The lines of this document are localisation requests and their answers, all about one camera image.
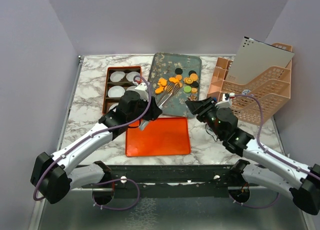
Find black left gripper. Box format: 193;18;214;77
127;94;163;123

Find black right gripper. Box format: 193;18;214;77
185;96;224;139

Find orange round dotted cookie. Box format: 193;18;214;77
164;85;174;93

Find metal grey-handled tongs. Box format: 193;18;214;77
139;83;180;131

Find orange fish cookie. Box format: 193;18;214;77
169;77;179;84
157;81;167;87

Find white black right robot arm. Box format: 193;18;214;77
185;95;320;215

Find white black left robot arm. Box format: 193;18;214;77
30;91;163;204

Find brown star cookie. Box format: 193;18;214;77
188;95;197;101

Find tan swirl cookie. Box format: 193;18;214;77
191;88;198;94

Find black sandwich cookie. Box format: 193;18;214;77
174;68;183;75
188;70;196;76
191;81;199;88

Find green macaron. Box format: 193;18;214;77
183;86;192;93

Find yellow lotus slice cookie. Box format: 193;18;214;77
184;77;194;85

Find tan round dotted cookie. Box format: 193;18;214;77
189;73;199;81

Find orange tin lid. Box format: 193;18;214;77
125;117;191;157

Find white paper cup liner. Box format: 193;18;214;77
107;86;126;98
126;86;136;91
126;72;140;82
109;71;126;82
109;103;118;112

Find blue floral serving tray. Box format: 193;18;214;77
148;53;202;119

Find blue white round jar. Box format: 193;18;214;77
242;89;251;95

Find orange cookie tin box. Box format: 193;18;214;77
102;66;142;114

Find peach plastic desk organizer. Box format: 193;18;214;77
207;57;292;125

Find grey notebook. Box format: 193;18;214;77
225;36;295;85

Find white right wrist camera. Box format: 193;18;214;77
215;93;235;109

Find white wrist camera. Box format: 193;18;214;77
215;93;235;109
134;83;149;101

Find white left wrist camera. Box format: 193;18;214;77
134;83;149;101

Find black metal base rail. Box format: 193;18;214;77
84;163;249;200

